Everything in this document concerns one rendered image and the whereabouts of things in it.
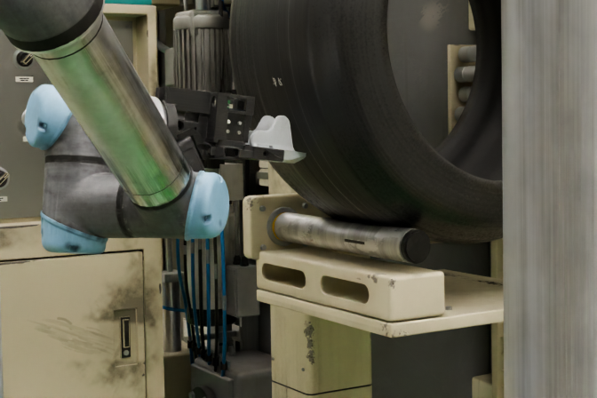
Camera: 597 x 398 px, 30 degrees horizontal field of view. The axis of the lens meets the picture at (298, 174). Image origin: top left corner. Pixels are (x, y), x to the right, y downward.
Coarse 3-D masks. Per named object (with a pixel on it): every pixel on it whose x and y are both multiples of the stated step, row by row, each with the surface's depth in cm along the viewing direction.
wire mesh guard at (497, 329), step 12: (492, 252) 201; (492, 264) 201; (492, 276) 202; (492, 324) 202; (492, 336) 202; (492, 348) 202; (492, 360) 203; (492, 372) 203; (492, 384) 203; (492, 396) 203
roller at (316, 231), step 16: (288, 224) 168; (304, 224) 164; (320, 224) 161; (336, 224) 158; (352, 224) 155; (368, 224) 152; (288, 240) 170; (304, 240) 164; (320, 240) 160; (336, 240) 156; (352, 240) 153; (368, 240) 149; (384, 240) 146; (400, 240) 143; (416, 240) 143; (384, 256) 148; (400, 256) 144; (416, 256) 144
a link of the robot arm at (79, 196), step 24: (48, 168) 127; (72, 168) 126; (96, 168) 127; (48, 192) 127; (72, 192) 126; (96, 192) 125; (48, 216) 126; (72, 216) 125; (96, 216) 125; (48, 240) 126; (72, 240) 125; (96, 240) 127
